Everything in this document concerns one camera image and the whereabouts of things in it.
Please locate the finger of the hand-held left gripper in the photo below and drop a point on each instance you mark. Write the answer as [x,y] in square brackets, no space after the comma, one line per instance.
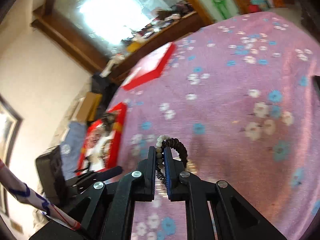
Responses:
[112,172]

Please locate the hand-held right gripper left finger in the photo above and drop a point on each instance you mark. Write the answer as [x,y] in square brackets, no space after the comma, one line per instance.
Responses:
[151,175]

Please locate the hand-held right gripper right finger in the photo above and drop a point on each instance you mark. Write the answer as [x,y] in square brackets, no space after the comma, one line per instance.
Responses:
[168,175]

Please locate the black satin scrunchie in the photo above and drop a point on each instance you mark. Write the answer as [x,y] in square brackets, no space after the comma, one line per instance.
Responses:
[181,147]

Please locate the red gift box gold band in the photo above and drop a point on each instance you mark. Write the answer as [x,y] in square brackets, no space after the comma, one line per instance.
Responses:
[119,135]

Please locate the blue denim cloth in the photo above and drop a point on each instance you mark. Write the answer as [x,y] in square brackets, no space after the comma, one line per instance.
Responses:
[72,142]

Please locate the brown cardboard box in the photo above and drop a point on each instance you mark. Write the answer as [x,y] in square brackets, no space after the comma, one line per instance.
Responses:
[87,105]

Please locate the black box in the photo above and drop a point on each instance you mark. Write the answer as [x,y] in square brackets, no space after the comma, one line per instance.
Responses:
[100,85]

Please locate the red white box lid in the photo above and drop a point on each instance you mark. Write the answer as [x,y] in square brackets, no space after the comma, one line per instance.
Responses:
[150,76]

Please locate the cluttered wooden counter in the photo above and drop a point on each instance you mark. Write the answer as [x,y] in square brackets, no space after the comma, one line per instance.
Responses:
[175,27]

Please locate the black smartphone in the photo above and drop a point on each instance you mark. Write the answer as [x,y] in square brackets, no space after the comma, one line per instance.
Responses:
[317,85]

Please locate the orange box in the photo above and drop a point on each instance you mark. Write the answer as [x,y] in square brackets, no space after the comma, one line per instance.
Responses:
[280,2]

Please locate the dark framed wall picture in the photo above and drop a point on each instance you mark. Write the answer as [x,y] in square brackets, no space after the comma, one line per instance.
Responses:
[7,130]

